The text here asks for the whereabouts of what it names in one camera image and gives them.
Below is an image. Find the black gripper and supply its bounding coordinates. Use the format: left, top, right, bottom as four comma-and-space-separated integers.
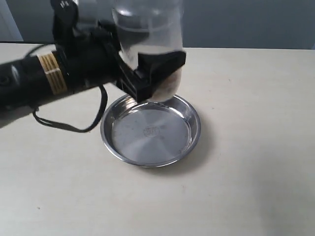
63, 21, 187, 101

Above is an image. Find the clear plastic bottle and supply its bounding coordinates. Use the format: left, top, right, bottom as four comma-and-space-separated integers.
112, 0, 185, 102

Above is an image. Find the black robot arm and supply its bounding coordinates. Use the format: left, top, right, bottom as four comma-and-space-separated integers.
0, 21, 186, 133

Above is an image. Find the round steel tray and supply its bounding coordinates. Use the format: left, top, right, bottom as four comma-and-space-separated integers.
100, 95, 201, 168

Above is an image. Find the black camera cable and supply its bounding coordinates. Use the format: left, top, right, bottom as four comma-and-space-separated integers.
23, 43, 108, 133

